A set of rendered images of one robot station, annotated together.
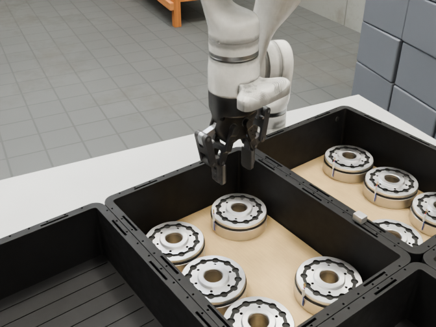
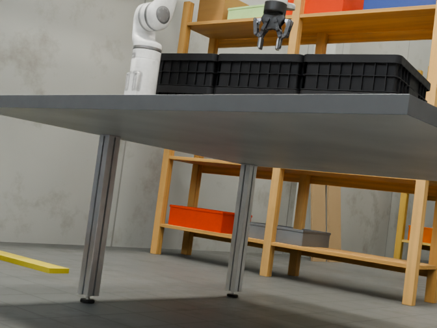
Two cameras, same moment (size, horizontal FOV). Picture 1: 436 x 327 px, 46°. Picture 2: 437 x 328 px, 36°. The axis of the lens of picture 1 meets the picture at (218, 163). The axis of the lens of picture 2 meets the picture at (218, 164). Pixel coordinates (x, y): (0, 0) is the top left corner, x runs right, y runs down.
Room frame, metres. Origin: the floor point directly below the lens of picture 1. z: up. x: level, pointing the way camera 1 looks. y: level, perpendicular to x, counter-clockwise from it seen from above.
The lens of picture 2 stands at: (1.69, 1.98, 0.45)
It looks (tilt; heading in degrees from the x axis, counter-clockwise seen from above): 3 degrees up; 247
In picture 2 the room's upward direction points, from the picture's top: 7 degrees clockwise
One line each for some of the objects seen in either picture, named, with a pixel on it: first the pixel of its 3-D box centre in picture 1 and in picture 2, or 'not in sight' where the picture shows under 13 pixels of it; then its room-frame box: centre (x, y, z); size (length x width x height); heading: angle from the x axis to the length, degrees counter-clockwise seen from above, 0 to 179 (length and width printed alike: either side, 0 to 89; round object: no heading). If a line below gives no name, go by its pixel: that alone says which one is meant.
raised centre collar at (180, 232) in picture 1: (174, 239); not in sight; (0.67, 0.07, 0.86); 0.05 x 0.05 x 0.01
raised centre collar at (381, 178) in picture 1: (391, 179); not in sight; (0.85, -0.34, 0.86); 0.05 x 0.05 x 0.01
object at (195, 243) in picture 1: (174, 241); not in sight; (0.67, 0.07, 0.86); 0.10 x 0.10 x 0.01
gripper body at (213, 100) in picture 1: (233, 111); (274, 15); (0.69, -0.02, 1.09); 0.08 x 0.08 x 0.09
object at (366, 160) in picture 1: (348, 157); not in sight; (0.94, -0.28, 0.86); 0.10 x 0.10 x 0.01
